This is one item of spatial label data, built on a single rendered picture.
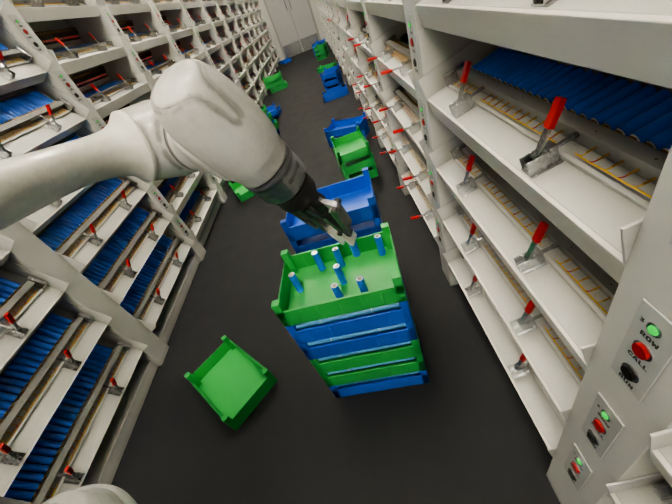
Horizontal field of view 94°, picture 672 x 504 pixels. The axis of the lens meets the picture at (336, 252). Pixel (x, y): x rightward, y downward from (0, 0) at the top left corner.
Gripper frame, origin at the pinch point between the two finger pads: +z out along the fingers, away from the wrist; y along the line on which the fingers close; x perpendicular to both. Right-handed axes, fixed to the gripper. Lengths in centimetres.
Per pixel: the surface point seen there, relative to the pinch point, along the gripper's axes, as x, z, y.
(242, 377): -46, 41, -52
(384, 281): -5.4, 15.7, 5.4
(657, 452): -22, -4, 49
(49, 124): 22, -27, -125
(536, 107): 19.0, -10.0, 33.2
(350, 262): -1.4, 17.6, -6.5
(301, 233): 5.9, 19.1, -27.9
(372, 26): 96, 20, -29
